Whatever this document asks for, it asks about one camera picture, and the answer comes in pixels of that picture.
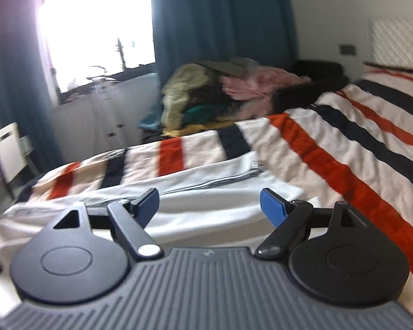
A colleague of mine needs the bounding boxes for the white pants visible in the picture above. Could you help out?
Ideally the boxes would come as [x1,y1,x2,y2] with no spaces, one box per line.
[0,153,310,265]

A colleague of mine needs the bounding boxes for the white and black chair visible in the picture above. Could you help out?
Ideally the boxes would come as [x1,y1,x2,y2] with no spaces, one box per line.
[0,122,33,184]

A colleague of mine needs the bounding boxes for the dark clothes pile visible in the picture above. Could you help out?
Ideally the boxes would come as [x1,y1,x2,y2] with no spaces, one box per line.
[182,86,241,131]

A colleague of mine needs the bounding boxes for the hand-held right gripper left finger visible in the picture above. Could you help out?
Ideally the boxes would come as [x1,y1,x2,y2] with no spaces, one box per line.
[51,188,164,260]

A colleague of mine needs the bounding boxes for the white quilted headboard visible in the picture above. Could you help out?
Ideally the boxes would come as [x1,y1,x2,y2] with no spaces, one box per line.
[369,16,413,73]

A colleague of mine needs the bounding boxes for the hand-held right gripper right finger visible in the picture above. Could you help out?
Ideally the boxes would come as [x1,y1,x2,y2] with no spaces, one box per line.
[255,188,365,260]

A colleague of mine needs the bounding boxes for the olive garment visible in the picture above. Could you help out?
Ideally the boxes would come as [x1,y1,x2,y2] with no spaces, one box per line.
[193,57,260,76]

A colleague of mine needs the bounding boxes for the window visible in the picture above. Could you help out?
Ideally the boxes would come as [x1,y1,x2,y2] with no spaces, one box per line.
[38,0,157,104]

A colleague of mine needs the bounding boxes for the yellow-green knitted blanket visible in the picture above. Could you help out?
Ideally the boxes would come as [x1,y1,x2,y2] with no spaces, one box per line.
[162,64,210,128]

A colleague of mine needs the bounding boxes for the garment steamer stand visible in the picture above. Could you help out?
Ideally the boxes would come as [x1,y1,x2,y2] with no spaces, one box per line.
[86,65,123,104]

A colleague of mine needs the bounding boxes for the blue curtain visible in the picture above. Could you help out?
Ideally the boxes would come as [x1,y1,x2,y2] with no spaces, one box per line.
[0,0,64,179]
[138,0,298,131]

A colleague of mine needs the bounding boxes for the striped blanket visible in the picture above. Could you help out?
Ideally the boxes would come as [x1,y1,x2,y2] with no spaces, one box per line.
[0,62,413,317]

